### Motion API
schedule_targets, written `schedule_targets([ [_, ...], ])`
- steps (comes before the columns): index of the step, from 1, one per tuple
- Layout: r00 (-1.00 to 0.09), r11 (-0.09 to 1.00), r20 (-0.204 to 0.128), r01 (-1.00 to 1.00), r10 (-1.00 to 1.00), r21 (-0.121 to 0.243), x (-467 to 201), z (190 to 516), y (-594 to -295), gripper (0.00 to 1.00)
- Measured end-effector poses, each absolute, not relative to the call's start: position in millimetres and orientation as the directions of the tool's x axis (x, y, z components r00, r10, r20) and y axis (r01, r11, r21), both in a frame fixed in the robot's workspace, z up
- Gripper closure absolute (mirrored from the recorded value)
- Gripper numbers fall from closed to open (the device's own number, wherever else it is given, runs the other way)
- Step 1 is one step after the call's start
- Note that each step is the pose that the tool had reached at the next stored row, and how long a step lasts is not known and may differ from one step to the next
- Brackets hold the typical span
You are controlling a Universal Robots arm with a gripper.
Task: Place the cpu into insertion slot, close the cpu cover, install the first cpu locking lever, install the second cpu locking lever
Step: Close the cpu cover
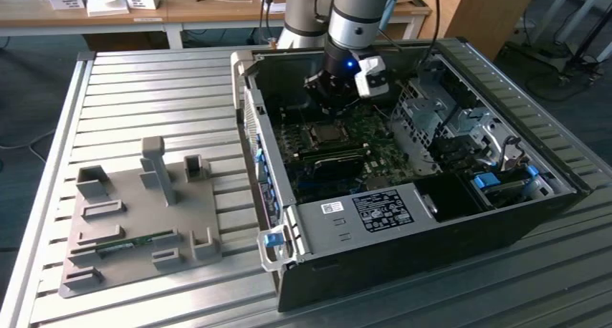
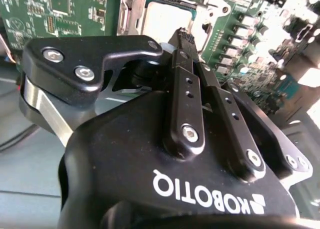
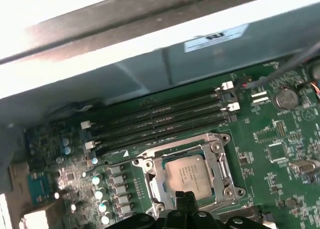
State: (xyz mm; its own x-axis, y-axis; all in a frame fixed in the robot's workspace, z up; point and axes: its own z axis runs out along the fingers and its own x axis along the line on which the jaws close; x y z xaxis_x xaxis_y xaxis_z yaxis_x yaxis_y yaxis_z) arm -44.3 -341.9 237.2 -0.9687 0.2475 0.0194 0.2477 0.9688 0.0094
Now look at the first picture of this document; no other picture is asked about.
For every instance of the silver CPU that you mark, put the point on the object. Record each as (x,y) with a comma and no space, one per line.
(330,132)

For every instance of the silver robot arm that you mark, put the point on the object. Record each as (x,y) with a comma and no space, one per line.
(356,20)

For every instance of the CPU socket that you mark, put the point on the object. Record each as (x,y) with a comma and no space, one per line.
(330,144)

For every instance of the silver drive cage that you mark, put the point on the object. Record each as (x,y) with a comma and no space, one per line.
(421,107)

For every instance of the green motherboard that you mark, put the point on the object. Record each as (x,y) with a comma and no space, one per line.
(382,152)

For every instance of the black graphics card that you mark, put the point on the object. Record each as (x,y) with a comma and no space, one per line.
(337,170)

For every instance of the chipset heatsink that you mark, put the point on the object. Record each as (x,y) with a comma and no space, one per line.
(380,184)

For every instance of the wooden desk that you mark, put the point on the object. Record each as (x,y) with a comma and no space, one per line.
(28,14)
(215,13)

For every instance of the wooden cabinet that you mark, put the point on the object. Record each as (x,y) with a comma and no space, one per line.
(492,16)

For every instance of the blue disk carrier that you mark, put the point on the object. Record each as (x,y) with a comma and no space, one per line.
(485,182)

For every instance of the grey power supply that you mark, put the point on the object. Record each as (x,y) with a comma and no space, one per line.
(320,235)

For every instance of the blue case latch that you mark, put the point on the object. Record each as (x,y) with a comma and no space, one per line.
(271,239)

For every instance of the black PC case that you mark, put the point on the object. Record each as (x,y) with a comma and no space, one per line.
(431,256)

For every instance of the grey parts rack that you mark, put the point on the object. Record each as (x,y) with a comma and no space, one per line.
(129,199)

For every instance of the white round-hole block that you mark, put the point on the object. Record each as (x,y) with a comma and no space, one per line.
(107,4)

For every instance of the green RAM stick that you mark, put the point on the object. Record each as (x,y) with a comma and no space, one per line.
(126,242)

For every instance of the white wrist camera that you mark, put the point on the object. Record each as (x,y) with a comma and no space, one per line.
(372,77)

